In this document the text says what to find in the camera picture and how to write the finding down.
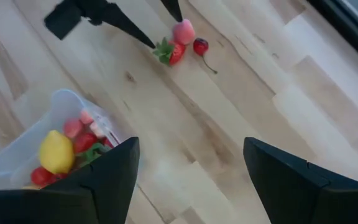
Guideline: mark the yellow lemon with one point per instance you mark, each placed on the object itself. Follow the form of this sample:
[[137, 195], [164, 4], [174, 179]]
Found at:
[[56, 152]]

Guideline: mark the black metal table frame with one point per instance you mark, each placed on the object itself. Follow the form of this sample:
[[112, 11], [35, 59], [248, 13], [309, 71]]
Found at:
[[346, 25]]

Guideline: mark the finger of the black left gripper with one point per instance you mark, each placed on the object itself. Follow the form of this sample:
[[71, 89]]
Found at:
[[126, 23], [172, 7]]

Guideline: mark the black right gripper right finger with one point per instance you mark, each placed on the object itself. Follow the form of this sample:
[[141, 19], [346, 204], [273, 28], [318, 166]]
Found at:
[[291, 193]]

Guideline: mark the clear plastic tupperware container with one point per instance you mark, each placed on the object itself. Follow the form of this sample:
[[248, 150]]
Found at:
[[17, 149]]

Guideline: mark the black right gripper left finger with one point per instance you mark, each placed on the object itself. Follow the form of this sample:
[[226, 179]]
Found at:
[[73, 199]]

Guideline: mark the pink peach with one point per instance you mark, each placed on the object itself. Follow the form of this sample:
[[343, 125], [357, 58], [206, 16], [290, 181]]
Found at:
[[96, 129], [183, 31], [72, 127], [85, 116]]

